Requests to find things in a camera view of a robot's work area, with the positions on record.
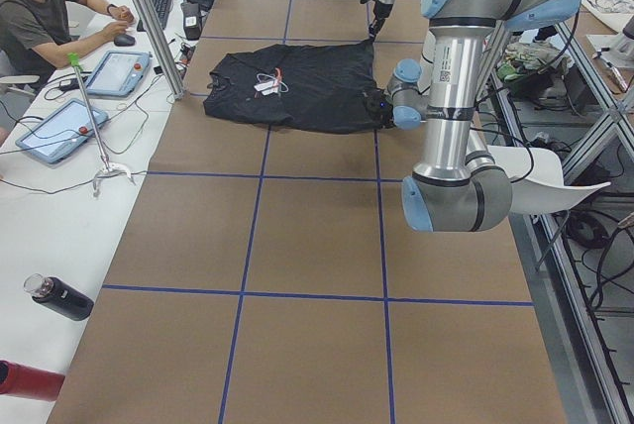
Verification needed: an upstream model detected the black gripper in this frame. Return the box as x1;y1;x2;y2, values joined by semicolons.
364;90;394;128
369;0;391;37

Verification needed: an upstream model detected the black graphic t-shirt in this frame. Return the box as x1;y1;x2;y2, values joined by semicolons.
203;40;383;134

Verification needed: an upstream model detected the white plastic chair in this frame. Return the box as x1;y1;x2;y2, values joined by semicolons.
488;146;610;215

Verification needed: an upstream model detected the black box with label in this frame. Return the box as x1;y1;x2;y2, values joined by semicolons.
180;2;202;41

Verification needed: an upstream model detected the black keyboard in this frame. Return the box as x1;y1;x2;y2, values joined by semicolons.
151;0;173;30

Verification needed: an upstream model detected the grey computer mouse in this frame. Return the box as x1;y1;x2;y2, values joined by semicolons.
113;34;136;47

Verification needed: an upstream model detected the far teach pendant tablet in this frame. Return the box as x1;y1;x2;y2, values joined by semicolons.
85;51;152;98

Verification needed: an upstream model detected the teach pendant tablet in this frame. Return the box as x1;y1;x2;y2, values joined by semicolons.
85;51;152;98
15;99;93;165

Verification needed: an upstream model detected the near teach pendant tablet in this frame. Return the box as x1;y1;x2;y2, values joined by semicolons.
15;99;93;165

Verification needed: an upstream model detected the seated man in green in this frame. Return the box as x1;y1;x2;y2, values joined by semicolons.
1;0;135;89

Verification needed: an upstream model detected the black water bottle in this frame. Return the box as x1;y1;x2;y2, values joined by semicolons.
23;273;94;321

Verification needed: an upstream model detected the red water bottle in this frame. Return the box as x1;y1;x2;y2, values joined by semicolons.
1;360;65;402

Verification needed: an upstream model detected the aluminium frame post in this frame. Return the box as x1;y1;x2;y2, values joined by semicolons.
132;0;184;100

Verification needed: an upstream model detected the grabber stick green handle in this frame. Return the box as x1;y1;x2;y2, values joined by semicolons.
67;53;135;198

